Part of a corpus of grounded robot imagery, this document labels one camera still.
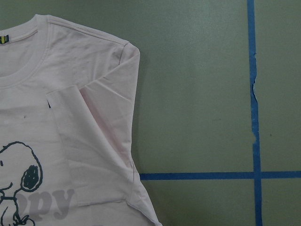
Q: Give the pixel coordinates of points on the pink Snoopy t-shirt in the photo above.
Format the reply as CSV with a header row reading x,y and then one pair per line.
x,y
67,96

